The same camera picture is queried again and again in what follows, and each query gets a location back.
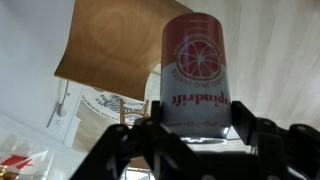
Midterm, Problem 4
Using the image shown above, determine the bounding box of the round animal print rug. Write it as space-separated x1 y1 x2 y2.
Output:
82 94 145 122

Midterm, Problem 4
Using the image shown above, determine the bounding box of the wooden chair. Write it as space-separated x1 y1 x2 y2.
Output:
120 99 149 127

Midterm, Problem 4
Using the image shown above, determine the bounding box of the wooden table top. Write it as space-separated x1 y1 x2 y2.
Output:
55 0 191 101

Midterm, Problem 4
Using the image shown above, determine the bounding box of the white wall outlet with plug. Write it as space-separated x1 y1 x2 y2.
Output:
47 82 69 133

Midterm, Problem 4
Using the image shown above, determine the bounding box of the pink and white soda can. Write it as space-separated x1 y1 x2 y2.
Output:
160 13 232 138

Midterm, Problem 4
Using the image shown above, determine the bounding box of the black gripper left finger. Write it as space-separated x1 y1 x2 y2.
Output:
69 100 188 180

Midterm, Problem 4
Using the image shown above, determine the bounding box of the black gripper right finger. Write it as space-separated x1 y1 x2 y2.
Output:
231 101 320 180

